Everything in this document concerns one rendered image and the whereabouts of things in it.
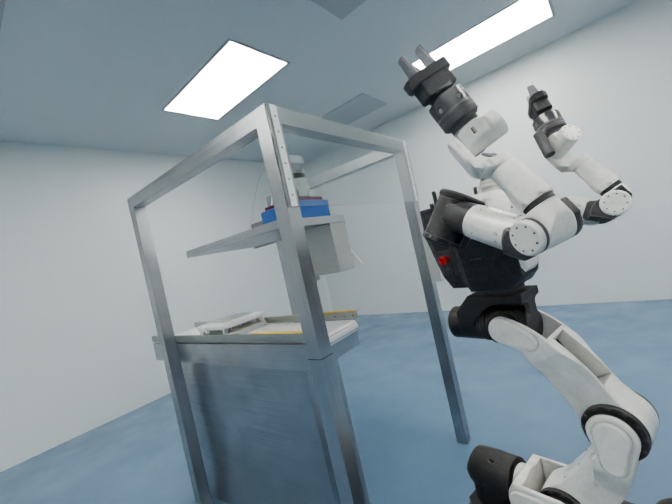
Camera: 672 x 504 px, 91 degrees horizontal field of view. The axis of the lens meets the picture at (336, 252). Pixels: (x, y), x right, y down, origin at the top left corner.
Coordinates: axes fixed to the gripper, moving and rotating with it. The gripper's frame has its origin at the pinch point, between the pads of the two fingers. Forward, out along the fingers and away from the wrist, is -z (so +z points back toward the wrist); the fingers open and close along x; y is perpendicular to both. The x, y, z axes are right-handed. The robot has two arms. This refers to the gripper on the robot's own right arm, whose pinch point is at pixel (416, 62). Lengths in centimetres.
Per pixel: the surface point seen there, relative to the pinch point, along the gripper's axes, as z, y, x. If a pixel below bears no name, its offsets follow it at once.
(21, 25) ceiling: -198, -121, -95
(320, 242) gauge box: 15, -64, -35
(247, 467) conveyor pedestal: 79, -109, -123
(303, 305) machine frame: 31, -40, -55
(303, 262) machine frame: 20, -38, -47
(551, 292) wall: 194, -303, 188
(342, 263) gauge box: 27, -62, -33
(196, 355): 20, -110, -114
